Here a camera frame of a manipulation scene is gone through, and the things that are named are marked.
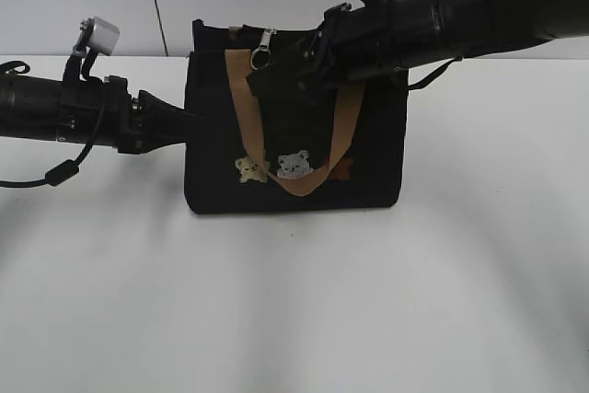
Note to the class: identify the black canvas tote bag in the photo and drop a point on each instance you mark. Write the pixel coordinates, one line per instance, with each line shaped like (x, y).
(219, 176)

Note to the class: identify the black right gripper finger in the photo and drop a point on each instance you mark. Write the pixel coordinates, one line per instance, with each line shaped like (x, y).
(287, 78)

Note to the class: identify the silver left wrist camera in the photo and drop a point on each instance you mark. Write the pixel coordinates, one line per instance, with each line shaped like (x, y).
(97, 35)

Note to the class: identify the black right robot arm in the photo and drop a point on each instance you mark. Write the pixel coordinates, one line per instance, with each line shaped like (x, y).
(430, 31)

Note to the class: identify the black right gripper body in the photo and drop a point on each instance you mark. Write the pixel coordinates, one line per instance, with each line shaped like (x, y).
(352, 45)

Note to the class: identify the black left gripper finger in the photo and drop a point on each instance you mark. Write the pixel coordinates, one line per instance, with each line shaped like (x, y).
(156, 124)

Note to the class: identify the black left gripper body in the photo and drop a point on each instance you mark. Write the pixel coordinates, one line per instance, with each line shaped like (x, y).
(102, 108)

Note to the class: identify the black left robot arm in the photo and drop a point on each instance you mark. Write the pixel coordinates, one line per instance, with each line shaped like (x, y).
(47, 110)

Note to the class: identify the silver zipper pull with ring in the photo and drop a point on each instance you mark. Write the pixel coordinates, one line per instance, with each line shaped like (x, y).
(261, 55)

